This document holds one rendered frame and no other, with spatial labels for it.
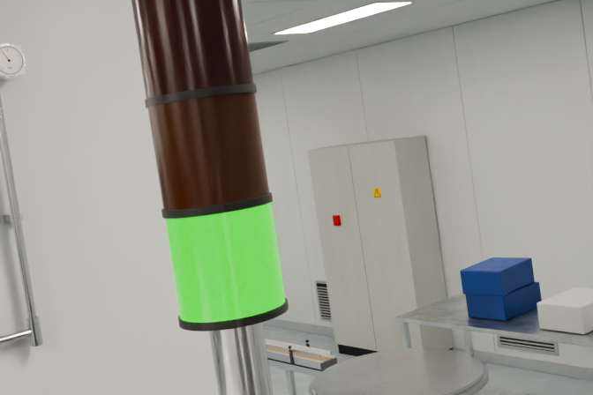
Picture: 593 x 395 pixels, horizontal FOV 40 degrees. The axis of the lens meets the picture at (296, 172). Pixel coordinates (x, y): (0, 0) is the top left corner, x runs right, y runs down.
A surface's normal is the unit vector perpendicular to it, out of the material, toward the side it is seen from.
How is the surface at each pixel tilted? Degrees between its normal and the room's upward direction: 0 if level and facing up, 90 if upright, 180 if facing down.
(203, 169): 90
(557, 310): 90
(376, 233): 90
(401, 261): 90
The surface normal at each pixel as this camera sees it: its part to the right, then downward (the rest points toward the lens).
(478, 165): -0.77, 0.15
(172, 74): -0.33, 0.10
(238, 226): 0.42, -0.01
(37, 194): 0.61, -0.04
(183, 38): -0.04, 0.06
